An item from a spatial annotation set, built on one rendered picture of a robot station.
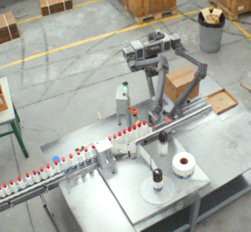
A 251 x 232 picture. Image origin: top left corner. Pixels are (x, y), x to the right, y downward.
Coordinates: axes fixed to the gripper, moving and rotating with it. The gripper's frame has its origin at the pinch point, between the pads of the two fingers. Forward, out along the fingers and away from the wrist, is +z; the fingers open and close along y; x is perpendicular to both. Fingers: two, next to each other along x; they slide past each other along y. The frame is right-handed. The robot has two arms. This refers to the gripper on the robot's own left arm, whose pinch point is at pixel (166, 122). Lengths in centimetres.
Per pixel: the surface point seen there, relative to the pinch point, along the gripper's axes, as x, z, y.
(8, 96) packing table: -94, 94, -146
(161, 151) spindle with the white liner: -19.9, 13.0, 30.4
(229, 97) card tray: 72, -45, -2
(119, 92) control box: -66, -16, -9
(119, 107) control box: -64, -5, -3
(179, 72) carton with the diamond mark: 19, -40, -39
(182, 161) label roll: -13, 6, 51
